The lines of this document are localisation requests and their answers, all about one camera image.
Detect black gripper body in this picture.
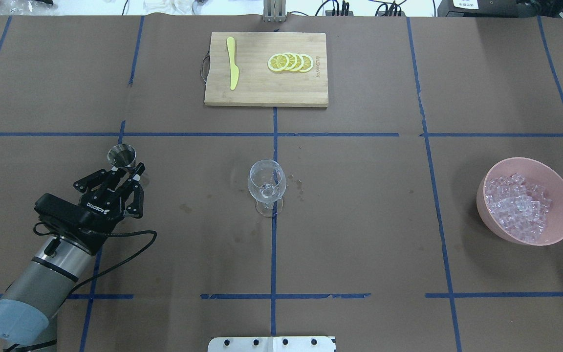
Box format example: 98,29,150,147
77,183,131,230

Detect steel cocktail jigger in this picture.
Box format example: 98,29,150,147
107,143,137,173

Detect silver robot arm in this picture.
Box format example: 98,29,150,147
0,162,146,352

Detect clear wine glass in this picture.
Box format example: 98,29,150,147
247,159,287,218

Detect pink bowl of ice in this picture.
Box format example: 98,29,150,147
476,157,563,246

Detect yellow plastic knife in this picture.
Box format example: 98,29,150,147
226,37,240,90

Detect wooden cutting board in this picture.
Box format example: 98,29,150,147
205,31,329,109

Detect white crumpled cloth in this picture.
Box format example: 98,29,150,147
143,0,197,15

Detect lemon slice nearest knife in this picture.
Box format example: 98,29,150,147
267,53,290,73

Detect black computer box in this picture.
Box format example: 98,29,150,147
435,0,563,18

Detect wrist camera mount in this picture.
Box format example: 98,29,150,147
34,193,121,255

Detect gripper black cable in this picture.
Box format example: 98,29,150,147
3,230,158,352

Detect white camera pedestal column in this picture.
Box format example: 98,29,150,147
207,336,337,352

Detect aluminium frame post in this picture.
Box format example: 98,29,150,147
263,0,287,23

